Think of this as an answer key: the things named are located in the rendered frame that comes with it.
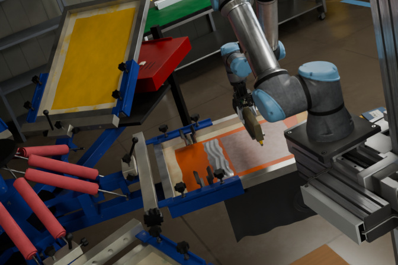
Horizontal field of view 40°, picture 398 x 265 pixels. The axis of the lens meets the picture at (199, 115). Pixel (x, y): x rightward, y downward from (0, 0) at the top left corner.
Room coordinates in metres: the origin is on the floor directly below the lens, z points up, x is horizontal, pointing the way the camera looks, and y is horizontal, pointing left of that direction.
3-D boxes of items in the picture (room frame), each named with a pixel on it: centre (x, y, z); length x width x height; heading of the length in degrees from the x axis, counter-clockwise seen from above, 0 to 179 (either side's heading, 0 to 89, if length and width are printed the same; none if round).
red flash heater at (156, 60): (3.32, 0.25, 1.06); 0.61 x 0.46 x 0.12; 153
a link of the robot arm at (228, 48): (2.08, -0.20, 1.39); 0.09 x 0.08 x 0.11; 6
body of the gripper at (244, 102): (2.08, -0.20, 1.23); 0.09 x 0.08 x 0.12; 3
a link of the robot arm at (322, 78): (1.53, -0.38, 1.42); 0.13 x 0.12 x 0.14; 96
